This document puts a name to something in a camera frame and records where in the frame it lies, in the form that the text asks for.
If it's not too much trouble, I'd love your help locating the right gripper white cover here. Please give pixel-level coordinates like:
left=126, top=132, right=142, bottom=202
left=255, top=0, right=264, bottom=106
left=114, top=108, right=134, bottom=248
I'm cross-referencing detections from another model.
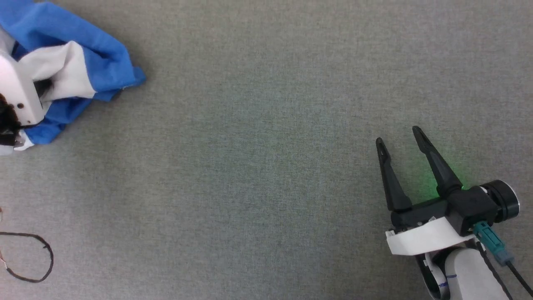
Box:
left=376, top=126, right=475, bottom=255

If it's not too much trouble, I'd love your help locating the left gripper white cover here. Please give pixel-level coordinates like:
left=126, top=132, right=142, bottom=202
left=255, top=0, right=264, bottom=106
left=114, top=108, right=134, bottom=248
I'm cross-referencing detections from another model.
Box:
left=0, top=54, right=53, bottom=125

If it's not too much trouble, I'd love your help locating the blue and white long-sleeve shirt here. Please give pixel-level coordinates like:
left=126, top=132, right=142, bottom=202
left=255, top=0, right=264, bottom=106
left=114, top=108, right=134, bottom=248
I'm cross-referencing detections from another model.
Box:
left=0, top=0, right=147, bottom=151

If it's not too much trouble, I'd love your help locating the teal-plug right camera cable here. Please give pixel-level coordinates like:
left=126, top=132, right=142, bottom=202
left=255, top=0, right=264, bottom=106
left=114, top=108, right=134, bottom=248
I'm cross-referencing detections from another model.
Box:
left=473, top=221, right=533, bottom=296

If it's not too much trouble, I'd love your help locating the thin black looped cable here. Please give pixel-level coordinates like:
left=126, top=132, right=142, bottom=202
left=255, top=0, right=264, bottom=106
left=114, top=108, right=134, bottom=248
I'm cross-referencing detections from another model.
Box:
left=0, top=232, right=55, bottom=283

